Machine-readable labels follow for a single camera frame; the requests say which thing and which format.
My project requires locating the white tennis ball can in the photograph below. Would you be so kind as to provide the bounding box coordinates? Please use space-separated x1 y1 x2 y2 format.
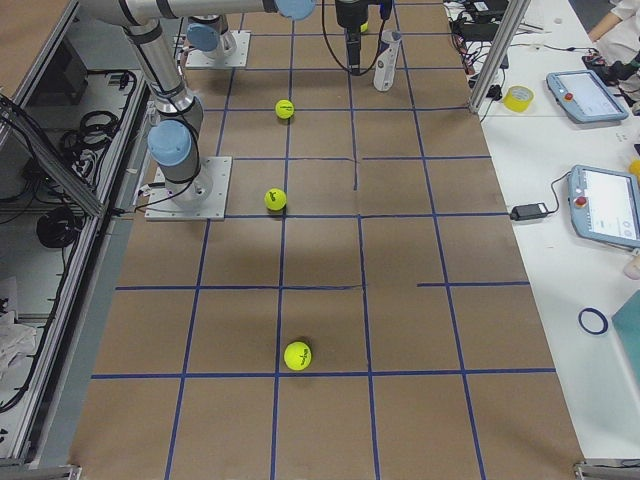
373 30 402 92

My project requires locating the tennis ball middle row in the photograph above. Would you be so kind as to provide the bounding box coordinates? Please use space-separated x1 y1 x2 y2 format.
274 99 295 120

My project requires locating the tennis ball by near base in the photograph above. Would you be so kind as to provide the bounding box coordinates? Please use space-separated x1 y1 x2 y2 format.
264 188 287 212

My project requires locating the tennis ball near foreground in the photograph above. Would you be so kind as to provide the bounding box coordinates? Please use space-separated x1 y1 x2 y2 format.
283 340 312 371

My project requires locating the yellow tape roll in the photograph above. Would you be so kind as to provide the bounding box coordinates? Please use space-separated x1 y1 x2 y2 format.
503 85 534 113

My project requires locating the far blue teach pendant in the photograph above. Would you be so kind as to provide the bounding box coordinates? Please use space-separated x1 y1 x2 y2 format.
546 70 628 124

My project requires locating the blue teach pendant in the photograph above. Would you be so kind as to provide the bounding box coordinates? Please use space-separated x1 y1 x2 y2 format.
546 70 628 124
567 165 639 250

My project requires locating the black power adapter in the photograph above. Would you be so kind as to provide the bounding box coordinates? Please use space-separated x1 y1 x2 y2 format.
509 203 549 221

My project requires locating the near blue teach pendant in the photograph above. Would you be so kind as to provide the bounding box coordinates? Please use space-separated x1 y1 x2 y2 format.
567 165 639 250

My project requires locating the teal box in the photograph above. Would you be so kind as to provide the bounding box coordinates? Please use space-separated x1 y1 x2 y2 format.
613 291 640 378

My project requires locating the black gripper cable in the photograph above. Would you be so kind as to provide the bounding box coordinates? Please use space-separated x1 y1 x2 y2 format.
321 0 391 76

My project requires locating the aluminium frame post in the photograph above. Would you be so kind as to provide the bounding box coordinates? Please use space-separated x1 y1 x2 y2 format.
468 0 530 113

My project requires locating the blue tape ring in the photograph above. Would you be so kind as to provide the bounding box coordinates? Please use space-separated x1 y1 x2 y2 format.
578 307 610 336

